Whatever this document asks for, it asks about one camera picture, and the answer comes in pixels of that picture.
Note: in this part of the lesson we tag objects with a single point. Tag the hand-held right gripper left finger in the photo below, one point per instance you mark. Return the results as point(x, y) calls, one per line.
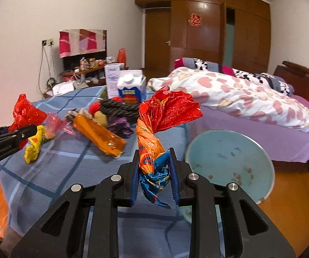
point(135, 177)

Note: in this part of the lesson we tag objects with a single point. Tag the light blue plastic basin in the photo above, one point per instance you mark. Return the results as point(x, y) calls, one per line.
point(224, 161)

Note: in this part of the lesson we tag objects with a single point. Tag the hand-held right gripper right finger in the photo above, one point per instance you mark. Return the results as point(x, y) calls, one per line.
point(173, 177)

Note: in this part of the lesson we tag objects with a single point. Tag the purple foil wrapper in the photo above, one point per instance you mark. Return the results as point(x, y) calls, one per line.
point(120, 127)

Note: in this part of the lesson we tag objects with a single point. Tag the red paper decoration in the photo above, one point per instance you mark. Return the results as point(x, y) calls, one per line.
point(194, 19)

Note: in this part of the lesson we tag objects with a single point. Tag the red pink patchwork cover cloth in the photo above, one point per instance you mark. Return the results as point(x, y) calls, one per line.
point(81, 43)

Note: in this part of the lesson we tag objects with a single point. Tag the yellow crumpled wrapper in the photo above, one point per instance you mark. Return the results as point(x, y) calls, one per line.
point(33, 147)

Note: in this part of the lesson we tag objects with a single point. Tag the wall socket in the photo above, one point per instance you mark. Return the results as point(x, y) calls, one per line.
point(47, 42)

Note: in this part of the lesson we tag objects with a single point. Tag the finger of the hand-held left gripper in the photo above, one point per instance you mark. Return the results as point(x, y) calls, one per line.
point(22, 134)

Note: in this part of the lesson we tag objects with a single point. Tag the black television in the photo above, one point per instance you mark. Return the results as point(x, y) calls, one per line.
point(71, 61)

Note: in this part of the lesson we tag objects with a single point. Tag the red orange blue snack wrapper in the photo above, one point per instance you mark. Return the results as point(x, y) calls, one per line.
point(149, 145)

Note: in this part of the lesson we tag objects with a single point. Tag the wooden television stand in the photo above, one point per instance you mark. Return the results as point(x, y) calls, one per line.
point(71, 73)

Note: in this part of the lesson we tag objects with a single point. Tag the white quilt with pink hearts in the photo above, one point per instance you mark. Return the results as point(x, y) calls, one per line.
point(224, 94)

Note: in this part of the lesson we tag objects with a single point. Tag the white cardboard box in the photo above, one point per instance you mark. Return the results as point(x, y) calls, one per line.
point(111, 78)

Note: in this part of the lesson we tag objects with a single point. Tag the brown wooden wardrobe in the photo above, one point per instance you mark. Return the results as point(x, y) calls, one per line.
point(205, 37)

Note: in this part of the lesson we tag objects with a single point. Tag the pink transparent plastic wrap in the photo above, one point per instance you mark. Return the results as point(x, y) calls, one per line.
point(54, 122)

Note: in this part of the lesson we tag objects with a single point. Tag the blue and white tissue box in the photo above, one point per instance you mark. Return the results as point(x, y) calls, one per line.
point(130, 92)

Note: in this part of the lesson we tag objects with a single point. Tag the blue plaid tablecloth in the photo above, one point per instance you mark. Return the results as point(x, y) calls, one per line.
point(63, 166)

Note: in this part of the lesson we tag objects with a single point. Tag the brown wooden door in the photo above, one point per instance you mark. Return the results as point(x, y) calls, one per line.
point(157, 40)

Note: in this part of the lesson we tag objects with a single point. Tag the red yarn ball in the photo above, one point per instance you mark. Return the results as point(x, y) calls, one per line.
point(93, 107)

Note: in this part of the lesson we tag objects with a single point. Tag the orange red plastic bag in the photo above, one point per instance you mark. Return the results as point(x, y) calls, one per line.
point(121, 56)

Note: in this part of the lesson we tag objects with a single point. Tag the wooden bed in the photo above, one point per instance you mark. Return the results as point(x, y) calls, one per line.
point(299, 78)

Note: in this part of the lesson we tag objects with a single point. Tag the white flat box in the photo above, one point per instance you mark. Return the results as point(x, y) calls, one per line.
point(63, 88)

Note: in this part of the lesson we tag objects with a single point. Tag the golden jar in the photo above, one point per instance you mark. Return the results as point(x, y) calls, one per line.
point(84, 64)

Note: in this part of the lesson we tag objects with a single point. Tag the orange plastic packet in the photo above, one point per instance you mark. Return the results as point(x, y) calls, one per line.
point(100, 135)

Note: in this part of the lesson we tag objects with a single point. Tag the small yellow lump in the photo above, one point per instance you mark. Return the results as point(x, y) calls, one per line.
point(100, 118)

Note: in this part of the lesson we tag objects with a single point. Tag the white mug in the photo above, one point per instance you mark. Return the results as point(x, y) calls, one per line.
point(109, 59)

